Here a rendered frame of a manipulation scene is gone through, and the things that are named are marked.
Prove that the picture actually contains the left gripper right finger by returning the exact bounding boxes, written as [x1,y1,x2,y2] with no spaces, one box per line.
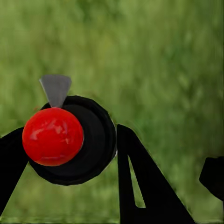
[116,125,196,224]

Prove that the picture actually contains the pesticide atomizer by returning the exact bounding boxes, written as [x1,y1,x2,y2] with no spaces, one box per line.
[22,74,118,185]

